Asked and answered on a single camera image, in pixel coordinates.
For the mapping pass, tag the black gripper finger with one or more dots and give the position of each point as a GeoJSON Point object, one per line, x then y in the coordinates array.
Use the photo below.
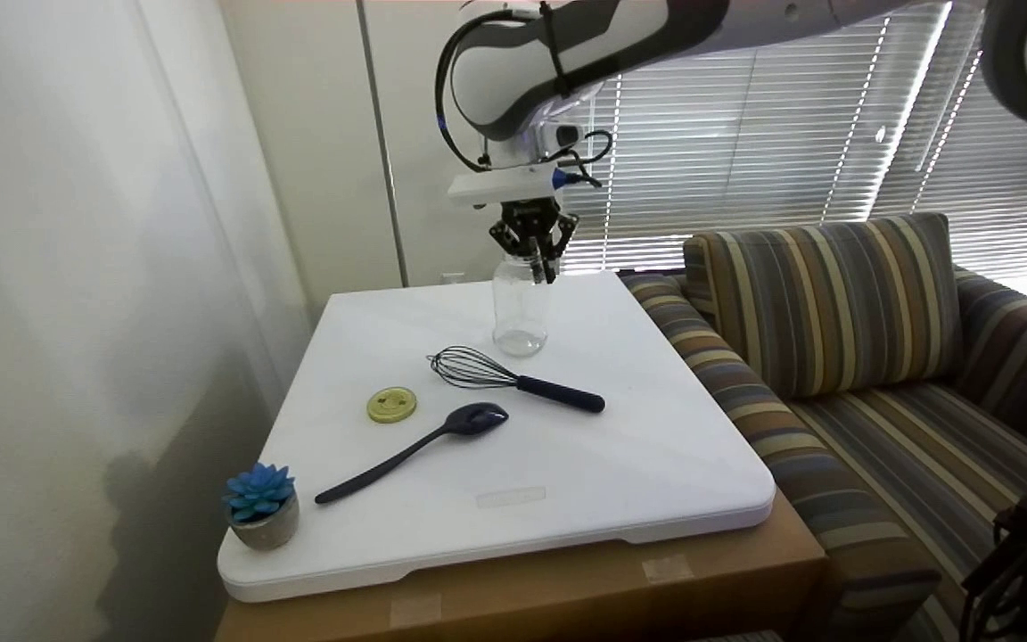
{"type": "Point", "coordinates": [555, 249]}
{"type": "Point", "coordinates": [510, 240]}

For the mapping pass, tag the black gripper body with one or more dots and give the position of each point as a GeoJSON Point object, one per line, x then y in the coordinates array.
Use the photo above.
{"type": "Point", "coordinates": [534, 215]}

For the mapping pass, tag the clear glass jar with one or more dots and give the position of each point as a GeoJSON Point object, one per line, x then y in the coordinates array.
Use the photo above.
{"type": "Point", "coordinates": [517, 322]}

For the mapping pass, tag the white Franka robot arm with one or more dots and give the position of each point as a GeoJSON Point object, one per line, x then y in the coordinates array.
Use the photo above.
{"type": "Point", "coordinates": [607, 35]}

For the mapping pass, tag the black plastic spoon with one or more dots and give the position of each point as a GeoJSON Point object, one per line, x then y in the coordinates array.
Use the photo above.
{"type": "Point", "coordinates": [481, 417]}

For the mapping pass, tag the yellow-green round lid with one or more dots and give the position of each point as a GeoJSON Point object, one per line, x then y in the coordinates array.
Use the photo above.
{"type": "Point", "coordinates": [395, 405]}

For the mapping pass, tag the white square table top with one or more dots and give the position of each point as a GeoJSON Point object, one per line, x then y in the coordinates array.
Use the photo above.
{"type": "Point", "coordinates": [607, 476]}

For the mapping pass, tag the white window blinds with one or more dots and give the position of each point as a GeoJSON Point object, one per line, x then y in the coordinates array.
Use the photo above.
{"type": "Point", "coordinates": [774, 154]}

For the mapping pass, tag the striped sofa cushion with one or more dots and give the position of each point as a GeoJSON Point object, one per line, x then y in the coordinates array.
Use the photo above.
{"type": "Point", "coordinates": [821, 309]}

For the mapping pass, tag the brown cardboard box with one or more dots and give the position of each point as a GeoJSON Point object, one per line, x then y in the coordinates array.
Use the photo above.
{"type": "Point", "coordinates": [536, 601]}

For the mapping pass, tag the small blue potted succulent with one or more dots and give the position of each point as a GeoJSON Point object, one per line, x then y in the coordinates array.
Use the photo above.
{"type": "Point", "coordinates": [267, 510]}

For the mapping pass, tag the striped sofa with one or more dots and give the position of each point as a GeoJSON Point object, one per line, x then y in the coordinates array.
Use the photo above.
{"type": "Point", "coordinates": [894, 451]}

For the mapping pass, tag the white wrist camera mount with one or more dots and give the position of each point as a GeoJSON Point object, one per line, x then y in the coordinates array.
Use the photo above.
{"type": "Point", "coordinates": [497, 187]}

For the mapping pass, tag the thin wall conduit pole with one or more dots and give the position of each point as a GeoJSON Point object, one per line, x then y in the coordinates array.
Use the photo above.
{"type": "Point", "coordinates": [381, 143]}

